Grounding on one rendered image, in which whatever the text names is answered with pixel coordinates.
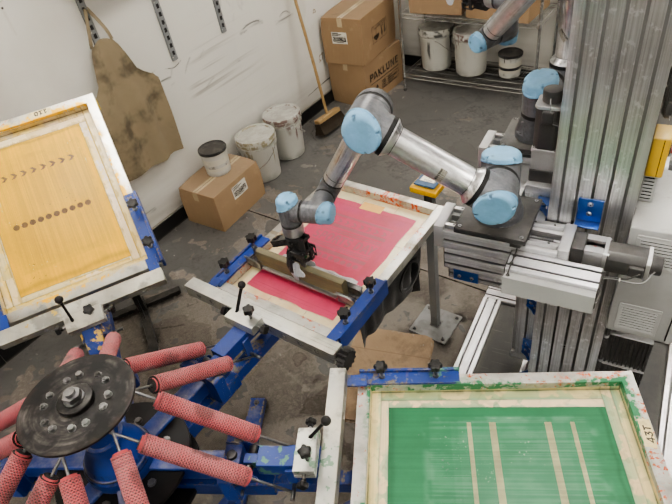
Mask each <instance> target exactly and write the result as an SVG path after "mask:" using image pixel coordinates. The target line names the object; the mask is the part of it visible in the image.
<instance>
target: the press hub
mask: <svg viewBox="0 0 672 504"><path fill-rule="evenodd" d="M135 390H136V379H135V375H134V372H133V370H132V368H131V367H130V366H129V364H128V363H127V362H126V361H124V360H123V359H121V358H119V357H117V356H114V355H109V354H93V355H87V356H83V357H80V358H76V359H74V360H71V361H69V362H67V363H65V364H63V365H61V366H60V367H58V368H56V369H55V370H53V371H52V372H50V373H49V374H48V375H46V376H45V377H44V378H43V379H42V380H41V381H40V382H39V383H38V384H37V385H36V386H35V387H34V388H33V389H32V390H31V391H30V393H29V394H28V395H27V397H26V398H25V400H24V402H23V404H22V405H21V408H20V410H19V413H18V416H17V420H16V434H17V438H18V440H19V442H20V444H21V445H22V447H23V448H24V449H25V450H27V451H28V452H29V453H31V454H33V455H36V456H39V457H44V458H58V457H64V456H69V455H72V454H75V453H78V452H80V451H83V450H85V456H84V460H83V469H84V470H69V473H70V474H73V473H77V474H80V475H81V478H82V481H83V484H84V487H85V486H86V485H87V484H88V483H90V484H91V485H92V486H93V487H94V488H96V489H97V490H99V491H102V492H103V494H102V495H101V497H100V498H99V499H98V500H97V501H96V502H95V503H94V504H119V503H118V497H117V491H120V487H119V484H118V481H117V478H116V475H115V472H114V469H113V466H112V463H111V460H110V459H111V458H112V455H113V454H115V453H117V452H118V451H117V448H116V445H115V442H114V439H113V436H112V435H111V434H109V433H110V432H111V431H112V430H113V429H114V431H115V432H116V433H119V434H122V435H125V436H128V437H131V438H134V439H137V440H140V438H141V436H142V434H143V435H145V433H148V434H150V433H149V432H148V430H147V429H146V428H144V427H143V426H144V425H145V424H146V423H147V422H148V421H149V420H150V419H151V418H152V417H153V416H154V415H155V414H156V413H157V412H158V410H155V409H154V406H152V405H153V402H139V403H133V404H132V401H133V398H134V395H135ZM124 416H125V417H126V422H127V423H125V422H121V420H122V419H123V417H124ZM116 437H117V436H116ZM157 437H160V438H163V439H166V440H169V441H172V442H175V443H178V444H181V445H184V446H187V447H190V448H193V449H196V450H200V447H199V445H198V443H197V441H196V440H195V438H194V437H193V435H192V434H191V433H190V432H189V429H188V427H187V425H186V423H185V421H184V420H183V419H181V418H178V417H175V418H174V419H173V420H172V421H171V422H170V423H169V424H168V425H167V426H166V427H165V429H164V430H163V431H162V432H161V433H160V434H159V435H158V436H157ZM117 440H118V443H119V446H120V449H121V450H124V449H128V450H131V451H132V454H133V457H134V460H135V463H136V466H137V468H138V471H139V474H140V477H141V480H142V483H143V486H144V489H145V491H146V494H147V497H148V500H149V503H150V504H191V503H192V501H193V500H194V498H195V496H196V493H197V490H196V489H195V488H177V487H178V486H179V484H180V482H181V481H182V479H183V477H184V475H185V472H184V471H150V470H149V467H150V466H151V464H152V461H153V459H154V458H152V457H149V456H146V455H143V454H140V453H137V452H138V450H136V448H137V445H138V443H135V442H132V441H129V440H126V439H123V438H120V437H117Z"/></svg>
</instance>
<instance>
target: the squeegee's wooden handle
mask: <svg viewBox="0 0 672 504"><path fill-rule="evenodd" d="M255 253H256V256H257V259H258V260H259V261H260V262H261V265H262V266H267V267H269V268H272V269H274V270H277V271H279V272H282V273H284V274H286V275H289V276H291V277H293V275H292V274H291V272H290V271H289V269H288V267H287V263H286V261H287V259H286V257H285V256H282V255H279V254H277V253H274V252H272V251H269V250H266V249H264V248H261V247H259V248H258V249H257V250H256V251H255ZM297 263H298V264H299V265H300V269H301V270H302V271H303V272H304V273H305V277H299V279H300V280H301V281H304V282H306V283H309V284H311V285H314V286H316V287H319V288H321V289H324V290H326V291H329V292H331V293H334V294H335V292H339V293H342V294H344V295H347V296H348V294H349V292H348V286H347V281H346V280H345V279H343V278H340V277H337V276H335V275H332V274H329V273H327V272H324V271H321V270H319V269H316V268H314V267H311V266H308V265H306V267H303V266H301V264H300V263H299V262H297Z"/></svg>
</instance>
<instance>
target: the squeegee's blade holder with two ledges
mask: <svg viewBox="0 0 672 504"><path fill-rule="evenodd" d="M262 268H263V270H265V271H268V272H270V273H273V274H275V275H278V276H280V277H283V278H285V279H287V280H290V281H292V282H295V283H297V284H300V285H302V286H305V287H307V288H310V289H312V290H315V291H317V292H319V293H322V294H324V295H327V296H329V297H332V298H334V299H336V298H337V295H336V294H334V293H331V292H329V291H326V290H324V289H321V288H319V287H316V286H314V285H311V284H309V283H306V282H304V281H301V280H299V281H298V280H296V279H295V278H294V277H291V276H289V275H286V274H284V273H282V272H279V271H277V270H274V269H272V268H269V267H267V266H263V267H262Z"/></svg>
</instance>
